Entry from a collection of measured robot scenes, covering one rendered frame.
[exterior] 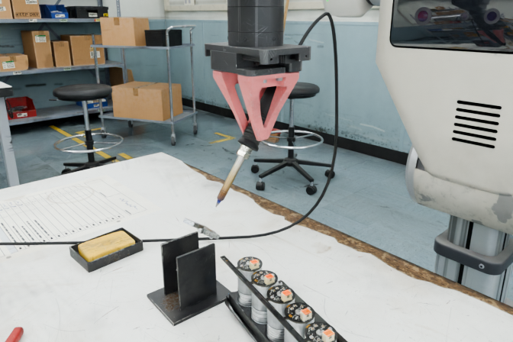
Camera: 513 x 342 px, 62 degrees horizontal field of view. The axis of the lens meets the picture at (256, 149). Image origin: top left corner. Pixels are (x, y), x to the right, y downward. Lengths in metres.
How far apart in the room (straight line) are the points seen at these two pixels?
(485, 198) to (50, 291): 0.59
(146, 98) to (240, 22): 3.33
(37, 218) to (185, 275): 0.34
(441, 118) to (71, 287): 0.55
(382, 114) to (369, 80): 0.27
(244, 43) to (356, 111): 3.06
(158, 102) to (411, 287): 3.29
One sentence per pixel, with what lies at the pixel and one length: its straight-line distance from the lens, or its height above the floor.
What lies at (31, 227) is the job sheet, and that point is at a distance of 0.71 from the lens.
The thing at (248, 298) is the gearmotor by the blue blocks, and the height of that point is 0.78.
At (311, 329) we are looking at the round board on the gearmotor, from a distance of 0.36.
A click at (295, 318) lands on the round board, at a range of 0.37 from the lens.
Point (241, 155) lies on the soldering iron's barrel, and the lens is 0.46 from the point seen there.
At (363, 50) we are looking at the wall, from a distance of 3.39.
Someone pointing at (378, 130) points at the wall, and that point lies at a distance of 3.39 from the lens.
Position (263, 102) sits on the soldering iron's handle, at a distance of 0.47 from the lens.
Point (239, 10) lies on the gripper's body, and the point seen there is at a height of 1.05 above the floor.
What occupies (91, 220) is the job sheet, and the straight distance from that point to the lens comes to 0.70.
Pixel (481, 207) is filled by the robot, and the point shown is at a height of 0.78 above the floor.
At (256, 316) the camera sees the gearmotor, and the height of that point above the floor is 0.78.
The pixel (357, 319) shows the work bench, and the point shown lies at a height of 0.75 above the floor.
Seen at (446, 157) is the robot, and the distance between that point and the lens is 0.71.
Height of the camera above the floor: 1.05
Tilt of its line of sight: 17 degrees down
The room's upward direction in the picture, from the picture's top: straight up
